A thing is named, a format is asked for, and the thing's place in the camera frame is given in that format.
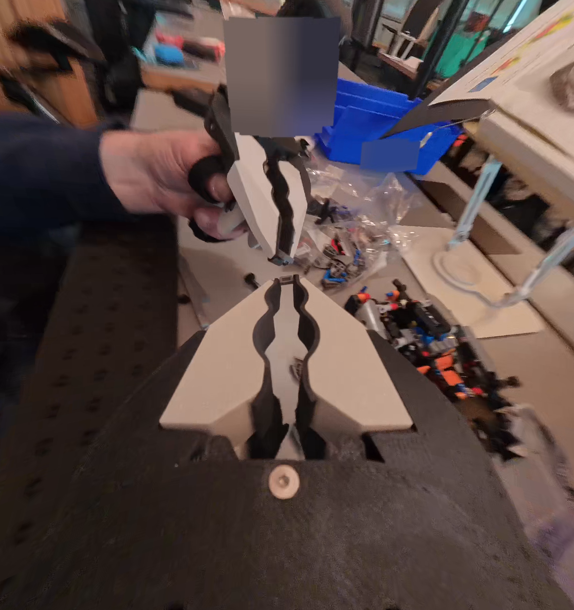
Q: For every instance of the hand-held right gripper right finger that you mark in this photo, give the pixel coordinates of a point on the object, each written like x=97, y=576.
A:
x=358, y=381

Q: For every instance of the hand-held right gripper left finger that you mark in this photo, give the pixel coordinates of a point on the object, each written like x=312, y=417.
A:
x=210, y=381

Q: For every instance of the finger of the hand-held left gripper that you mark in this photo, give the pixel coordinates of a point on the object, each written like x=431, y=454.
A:
x=251, y=200
x=299, y=205

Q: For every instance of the clear bag of small lego parts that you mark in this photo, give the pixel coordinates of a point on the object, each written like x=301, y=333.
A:
x=344, y=228

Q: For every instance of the small black lego connector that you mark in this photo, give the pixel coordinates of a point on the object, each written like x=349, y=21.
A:
x=281, y=260

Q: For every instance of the lego car model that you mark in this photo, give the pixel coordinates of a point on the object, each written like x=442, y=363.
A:
x=411, y=329

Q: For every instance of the long grey lego beam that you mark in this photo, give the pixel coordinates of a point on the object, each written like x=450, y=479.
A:
x=196, y=295

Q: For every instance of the clear bag of lego liftarms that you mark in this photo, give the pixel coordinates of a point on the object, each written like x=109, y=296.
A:
x=339, y=271

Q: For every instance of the small black lego bush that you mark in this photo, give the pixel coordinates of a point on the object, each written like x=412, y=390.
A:
x=183, y=299

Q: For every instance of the lego instruction booklet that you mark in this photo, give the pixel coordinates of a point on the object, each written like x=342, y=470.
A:
x=530, y=57

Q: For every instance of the person's left hand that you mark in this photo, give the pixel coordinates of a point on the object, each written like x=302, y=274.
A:
x=148, y=167

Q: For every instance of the long wooden desk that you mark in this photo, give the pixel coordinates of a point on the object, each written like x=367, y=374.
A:
x=172, y=78

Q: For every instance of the red black hand tool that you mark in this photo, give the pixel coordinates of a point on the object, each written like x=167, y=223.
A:
x=196, y=45

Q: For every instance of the blue rectangular block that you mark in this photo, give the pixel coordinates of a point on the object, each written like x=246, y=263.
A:
x=168, y=56

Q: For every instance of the blue plastic bin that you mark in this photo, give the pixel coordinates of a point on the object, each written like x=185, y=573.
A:
x=377, y=109

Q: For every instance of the wooden pillar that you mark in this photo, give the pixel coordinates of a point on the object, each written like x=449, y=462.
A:
x=25, y=57

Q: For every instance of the black steel column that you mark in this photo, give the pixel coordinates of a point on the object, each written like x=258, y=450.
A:
x=435, y=52

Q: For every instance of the white book stand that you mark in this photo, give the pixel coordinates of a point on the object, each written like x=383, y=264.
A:
x=530, y=143

